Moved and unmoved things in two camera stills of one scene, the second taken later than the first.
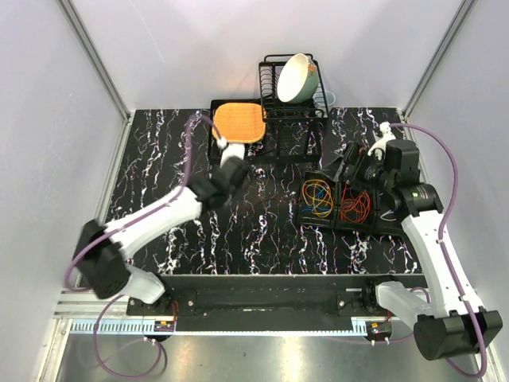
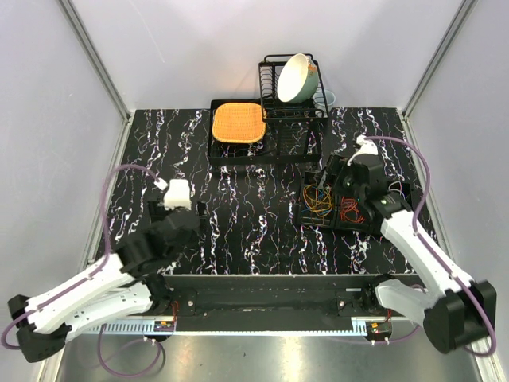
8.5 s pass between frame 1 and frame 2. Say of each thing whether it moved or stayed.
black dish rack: stayed
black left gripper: moved
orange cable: stayed
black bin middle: stayed
